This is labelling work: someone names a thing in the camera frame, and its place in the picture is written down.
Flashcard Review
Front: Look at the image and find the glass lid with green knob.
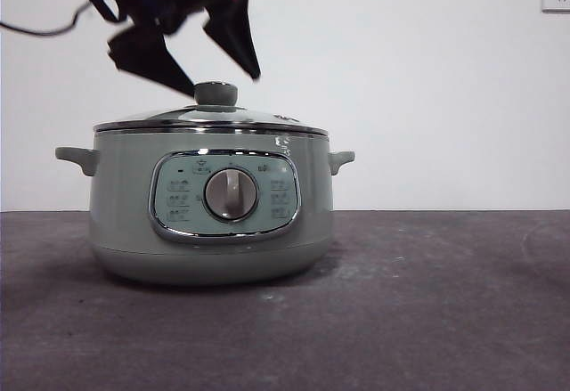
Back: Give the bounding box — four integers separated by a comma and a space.
93, 81, 330, 136

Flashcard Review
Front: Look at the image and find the sage green electric cooking pot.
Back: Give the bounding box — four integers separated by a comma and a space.
54, 129, 356, 286

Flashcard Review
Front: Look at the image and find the black cable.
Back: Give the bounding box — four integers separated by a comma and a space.
0, 0, 95, 36

